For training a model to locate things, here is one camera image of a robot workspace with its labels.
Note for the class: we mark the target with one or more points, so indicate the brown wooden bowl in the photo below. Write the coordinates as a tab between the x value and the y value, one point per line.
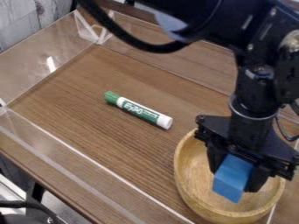
193	183

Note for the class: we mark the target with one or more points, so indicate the green Expo marker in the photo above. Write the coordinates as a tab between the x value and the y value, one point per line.
138	110

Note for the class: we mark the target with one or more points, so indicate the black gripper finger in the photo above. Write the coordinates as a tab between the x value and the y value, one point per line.
216	153
257	178

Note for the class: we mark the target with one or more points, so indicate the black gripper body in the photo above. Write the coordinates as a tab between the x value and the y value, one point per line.
249	140

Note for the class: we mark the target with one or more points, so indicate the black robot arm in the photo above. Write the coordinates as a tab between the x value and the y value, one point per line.
259	30

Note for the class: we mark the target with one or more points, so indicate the blue foam block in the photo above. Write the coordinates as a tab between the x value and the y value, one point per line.
231	178

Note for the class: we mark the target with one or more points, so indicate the clear acrylic tray walls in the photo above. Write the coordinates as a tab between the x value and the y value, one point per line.
100	158

